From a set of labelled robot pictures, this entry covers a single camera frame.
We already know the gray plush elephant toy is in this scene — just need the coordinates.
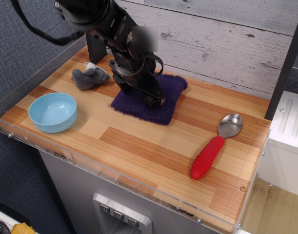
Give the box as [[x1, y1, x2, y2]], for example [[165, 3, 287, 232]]
[[71, 62, 110, 90]]

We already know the silver dispenser button panel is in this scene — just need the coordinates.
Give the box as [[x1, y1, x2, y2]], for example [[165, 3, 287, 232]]
[[93, 193, 153, 234]]

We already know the dark gray right post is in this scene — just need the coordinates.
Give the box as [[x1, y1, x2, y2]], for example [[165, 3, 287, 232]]
[[264, 24, 298, 120]]

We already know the clear acrylic table guard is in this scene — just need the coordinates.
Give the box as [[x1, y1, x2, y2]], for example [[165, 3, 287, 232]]
[[0, 39, 270, 234]]

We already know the light blue bowl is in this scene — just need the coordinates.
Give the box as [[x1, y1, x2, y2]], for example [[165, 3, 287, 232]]
[[28, 93, 78, 133]]

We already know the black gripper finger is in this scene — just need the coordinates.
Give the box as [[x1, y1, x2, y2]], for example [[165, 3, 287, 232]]
[[144, 95, 157, 109], [159, 97, 166, 104]]

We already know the dark gray left post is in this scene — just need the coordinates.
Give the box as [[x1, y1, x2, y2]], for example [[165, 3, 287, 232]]
[[86, 33, 107, 64]]

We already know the purple towel napkin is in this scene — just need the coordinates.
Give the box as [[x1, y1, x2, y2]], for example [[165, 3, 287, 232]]
[[111, 74, 188, 125]]

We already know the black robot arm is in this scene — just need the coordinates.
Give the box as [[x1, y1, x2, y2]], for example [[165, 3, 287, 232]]
[[55, 0, 165, 109]]

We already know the red handled metal spoon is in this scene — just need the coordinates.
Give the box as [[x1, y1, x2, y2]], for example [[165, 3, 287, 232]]
[[190, 114, 242, 180]]

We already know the yellow object at corner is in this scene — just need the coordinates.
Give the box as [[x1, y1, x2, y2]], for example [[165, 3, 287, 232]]
[[11, 223, 36, 234]]

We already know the gray toy fridge cabinet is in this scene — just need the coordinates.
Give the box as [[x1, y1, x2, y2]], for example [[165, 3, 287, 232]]
[[40, 151, 215, 234]]

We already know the dark gray post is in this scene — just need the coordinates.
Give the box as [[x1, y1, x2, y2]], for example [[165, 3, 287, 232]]
[[86, 33, 107, 64], [264, 24, 298, 120]]

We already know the white toy sink counter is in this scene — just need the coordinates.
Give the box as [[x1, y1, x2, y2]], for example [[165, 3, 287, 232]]
[[257, 65, 298, 198]]

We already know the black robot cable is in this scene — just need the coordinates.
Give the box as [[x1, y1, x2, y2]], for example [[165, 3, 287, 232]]
[[11, 0, 83, 46]]

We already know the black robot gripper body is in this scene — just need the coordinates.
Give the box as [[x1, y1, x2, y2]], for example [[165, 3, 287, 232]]
[[109, 52, 164, 99]]

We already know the black braided hose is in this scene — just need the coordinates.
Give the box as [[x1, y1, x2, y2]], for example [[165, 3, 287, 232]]
[[0, 219, 13, 234]]

